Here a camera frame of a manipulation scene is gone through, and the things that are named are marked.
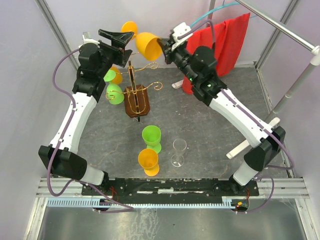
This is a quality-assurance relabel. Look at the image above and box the orange plastic goblet front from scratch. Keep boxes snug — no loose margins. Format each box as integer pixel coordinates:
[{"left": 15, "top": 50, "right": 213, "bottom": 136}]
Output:
[{"left": 138, "top": 148, "right": 160, "bottom": 177}]

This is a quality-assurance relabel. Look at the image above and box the white block behind rack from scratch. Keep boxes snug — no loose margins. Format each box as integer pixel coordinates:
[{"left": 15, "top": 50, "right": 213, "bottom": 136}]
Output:
[{"left": 171, "top": 80, "right": 184, "bottom": 89}]

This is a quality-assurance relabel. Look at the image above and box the green plastic goblet front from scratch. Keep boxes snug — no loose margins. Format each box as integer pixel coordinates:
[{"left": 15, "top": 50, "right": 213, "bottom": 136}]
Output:
[{"left": 142, "top": 125, "right": 162, "bottom": 154}]

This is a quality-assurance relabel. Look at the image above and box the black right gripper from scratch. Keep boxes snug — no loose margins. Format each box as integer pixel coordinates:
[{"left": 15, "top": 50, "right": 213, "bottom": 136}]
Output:
[{"left": 158, "top": 37, "right": 198, "bottom": 84}]

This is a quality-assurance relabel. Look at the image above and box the red cloth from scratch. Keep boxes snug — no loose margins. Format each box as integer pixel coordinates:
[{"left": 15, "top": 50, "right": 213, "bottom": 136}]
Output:
[{"left": 181, "top": 12, "right": 251, "bottom": 95}]

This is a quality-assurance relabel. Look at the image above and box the green plastic goblet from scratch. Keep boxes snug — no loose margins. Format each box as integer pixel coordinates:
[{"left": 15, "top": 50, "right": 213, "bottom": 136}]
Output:
[
  {"left": 103, "top": 69, "right": 125, "bottom": 105},
  {"left": 142, "top": 125, "right": 162, "bottom": 154}
]

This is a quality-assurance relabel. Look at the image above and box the orange plastic goblet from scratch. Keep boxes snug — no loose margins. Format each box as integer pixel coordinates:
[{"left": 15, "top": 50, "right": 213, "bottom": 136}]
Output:
[
  {"left": 138, "top": 148, "right": 160, "bottom": 177},
  {"left": 121, "top": 21, "right": 162, "bottom": 61},
  {"left": 110, "top": 65, "right": 123, "bottom": 85}
]

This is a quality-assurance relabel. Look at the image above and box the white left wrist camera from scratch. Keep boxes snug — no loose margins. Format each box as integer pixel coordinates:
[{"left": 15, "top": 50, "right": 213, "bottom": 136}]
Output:
[{"left": 82, "top": 31, "right": 99, "bottom": 45}]

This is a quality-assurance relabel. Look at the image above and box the silver metal pole frame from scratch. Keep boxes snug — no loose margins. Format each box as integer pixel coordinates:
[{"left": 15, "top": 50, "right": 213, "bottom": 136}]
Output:
[{"left": 234, "top": 0, "right": 320, "bottom": 133}]

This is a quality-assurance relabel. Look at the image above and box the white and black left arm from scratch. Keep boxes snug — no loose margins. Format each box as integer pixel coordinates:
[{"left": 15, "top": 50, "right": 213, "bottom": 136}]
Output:
[{"left": 38, "top": 29, "right": 135, "bottom": 195}]

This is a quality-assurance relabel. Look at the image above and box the gold wire glass rack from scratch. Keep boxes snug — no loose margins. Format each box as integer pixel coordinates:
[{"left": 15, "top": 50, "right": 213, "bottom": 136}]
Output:
[{"left": 121, "top": 60, "right": 163, "bottom": 122}]

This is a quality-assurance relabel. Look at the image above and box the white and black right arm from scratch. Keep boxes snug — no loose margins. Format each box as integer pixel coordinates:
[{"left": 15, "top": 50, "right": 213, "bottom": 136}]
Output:
[{"left": 157, "top": 38, "right": 286, "bottom": 196}]

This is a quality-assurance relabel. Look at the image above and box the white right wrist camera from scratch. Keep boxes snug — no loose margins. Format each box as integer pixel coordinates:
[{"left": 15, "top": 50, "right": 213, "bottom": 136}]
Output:
[{"left": 171, "top": 22, "right": 193, "bottom": 50}]

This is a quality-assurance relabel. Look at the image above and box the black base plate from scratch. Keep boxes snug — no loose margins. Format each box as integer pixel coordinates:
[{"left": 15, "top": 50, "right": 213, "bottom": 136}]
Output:
[{"left": 81, "top": 176, "right": 260, "bottom": 205}]

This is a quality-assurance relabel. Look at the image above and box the teal hose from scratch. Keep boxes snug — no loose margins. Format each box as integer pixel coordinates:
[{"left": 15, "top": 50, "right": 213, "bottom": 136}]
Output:
[{"left": 187, "top": 0, "right": 258, "bottom": 28}]

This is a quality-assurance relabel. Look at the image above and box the clear wine glass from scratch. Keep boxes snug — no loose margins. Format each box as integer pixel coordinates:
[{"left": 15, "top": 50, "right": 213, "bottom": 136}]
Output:
[{"left": 171, "top": 138, "right": 187, "bottom": 167}]

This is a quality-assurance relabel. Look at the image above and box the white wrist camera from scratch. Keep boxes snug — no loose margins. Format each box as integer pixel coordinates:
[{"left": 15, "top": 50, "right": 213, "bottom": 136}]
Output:
[
  {"left": 171, "top": 22, "right": 193, "bottom": 50},
  {"left": 82, "top": 31, "right": 99, "bottom": 45}
]

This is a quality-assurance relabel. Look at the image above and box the white plastic strip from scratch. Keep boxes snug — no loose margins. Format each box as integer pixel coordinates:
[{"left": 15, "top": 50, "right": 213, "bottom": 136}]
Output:
[{"left": 226, "top": 117, "right": 281, "bottom": 159}]

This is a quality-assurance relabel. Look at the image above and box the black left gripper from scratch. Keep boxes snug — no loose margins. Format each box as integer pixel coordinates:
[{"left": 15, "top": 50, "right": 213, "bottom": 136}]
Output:
[{"left": 97, "top": 29, "right": 135, "bottom": 78}]

